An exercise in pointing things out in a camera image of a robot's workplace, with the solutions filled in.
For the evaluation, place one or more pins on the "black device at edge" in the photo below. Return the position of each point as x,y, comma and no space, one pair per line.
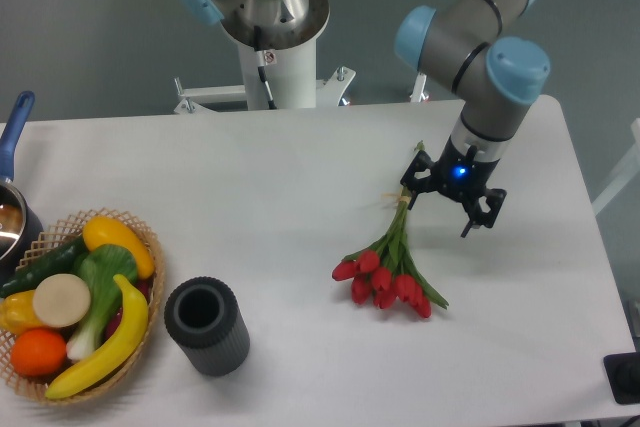
622,371

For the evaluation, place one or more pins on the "blue handled saucepan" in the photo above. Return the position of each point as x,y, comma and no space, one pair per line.
20,226

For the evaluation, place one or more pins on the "yellow bell pepper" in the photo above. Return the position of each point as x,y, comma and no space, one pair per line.
18,315

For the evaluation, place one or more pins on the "red fruit in basket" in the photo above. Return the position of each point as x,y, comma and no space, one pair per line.
144,286

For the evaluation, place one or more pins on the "beige round disc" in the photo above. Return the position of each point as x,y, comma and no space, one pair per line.
61,300

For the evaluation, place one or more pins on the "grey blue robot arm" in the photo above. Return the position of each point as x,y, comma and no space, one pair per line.
463,48

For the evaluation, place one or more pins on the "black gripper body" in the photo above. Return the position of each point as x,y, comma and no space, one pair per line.
458,176

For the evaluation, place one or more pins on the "red tulip bouquet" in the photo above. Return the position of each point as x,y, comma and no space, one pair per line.
385,272

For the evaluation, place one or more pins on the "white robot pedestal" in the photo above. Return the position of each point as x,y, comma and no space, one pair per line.
276,44

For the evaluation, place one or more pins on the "woven wicker basket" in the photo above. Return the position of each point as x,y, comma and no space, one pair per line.
60,233

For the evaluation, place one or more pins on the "orange fruit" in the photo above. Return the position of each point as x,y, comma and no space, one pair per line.
38,352

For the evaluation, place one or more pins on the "white frame at right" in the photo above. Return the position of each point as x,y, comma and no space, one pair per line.
626,169

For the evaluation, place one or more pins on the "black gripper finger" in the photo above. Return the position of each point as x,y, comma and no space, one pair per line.
482,207
420,176

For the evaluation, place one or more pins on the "green bok choy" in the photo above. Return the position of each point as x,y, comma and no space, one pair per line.
97,270

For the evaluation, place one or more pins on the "dark grey ribbed vase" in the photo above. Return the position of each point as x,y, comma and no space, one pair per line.
203,318

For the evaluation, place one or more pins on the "yellow banana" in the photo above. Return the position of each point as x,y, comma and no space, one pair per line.
113,353

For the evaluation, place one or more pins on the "green cucumber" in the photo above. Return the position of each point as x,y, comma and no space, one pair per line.
59,260

